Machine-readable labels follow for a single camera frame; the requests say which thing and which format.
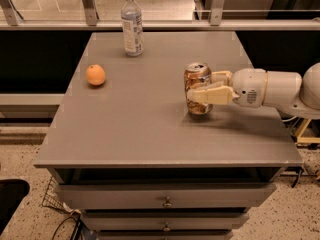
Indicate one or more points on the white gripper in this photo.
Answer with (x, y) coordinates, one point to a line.
(248, 85)

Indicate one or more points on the orange soda can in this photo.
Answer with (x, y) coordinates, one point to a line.
(197, 75)

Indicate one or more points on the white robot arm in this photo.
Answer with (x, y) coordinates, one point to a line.
(288, 92)

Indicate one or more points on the clear plastic water bottle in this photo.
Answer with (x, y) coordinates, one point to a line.
(131, 16)

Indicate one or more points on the grey drawer cabinet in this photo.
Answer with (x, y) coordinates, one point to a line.
(135, 129)

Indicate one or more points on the top grey drawer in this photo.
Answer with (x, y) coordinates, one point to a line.
(152, 196)

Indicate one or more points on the grey drawer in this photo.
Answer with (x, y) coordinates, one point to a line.
(152, 196)
(176, 221)

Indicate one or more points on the orange fruit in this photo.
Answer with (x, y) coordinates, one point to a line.
(95, 75)

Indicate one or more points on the metal drawer knob upper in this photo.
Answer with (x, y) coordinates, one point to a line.
(167, 203)

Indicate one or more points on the metal drawer knob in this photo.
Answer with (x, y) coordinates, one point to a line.
(167, 203)
(166, 227)

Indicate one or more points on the metal drawer knob lower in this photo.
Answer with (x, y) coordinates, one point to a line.
(166, 227)

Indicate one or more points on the metal railing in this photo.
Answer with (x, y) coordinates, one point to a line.
(162, 14)

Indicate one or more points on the black chair seat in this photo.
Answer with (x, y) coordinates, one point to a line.
(12, 192)

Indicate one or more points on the yellow metal frame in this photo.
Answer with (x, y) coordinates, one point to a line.
(300, 134)

